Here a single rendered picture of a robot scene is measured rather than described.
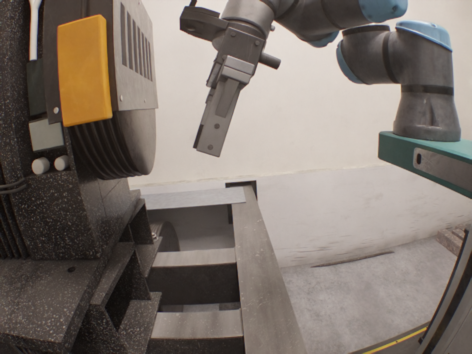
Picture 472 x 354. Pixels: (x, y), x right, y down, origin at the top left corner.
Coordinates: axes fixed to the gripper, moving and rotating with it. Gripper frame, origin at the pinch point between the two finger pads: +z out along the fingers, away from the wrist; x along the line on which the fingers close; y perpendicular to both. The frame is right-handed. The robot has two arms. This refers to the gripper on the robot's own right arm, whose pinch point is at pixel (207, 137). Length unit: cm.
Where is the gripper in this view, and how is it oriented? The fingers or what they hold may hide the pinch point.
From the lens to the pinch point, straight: 35.0
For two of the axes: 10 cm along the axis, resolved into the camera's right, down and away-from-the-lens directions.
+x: -2.0, -1.4, 9.7
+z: -3.0, 9.5, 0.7
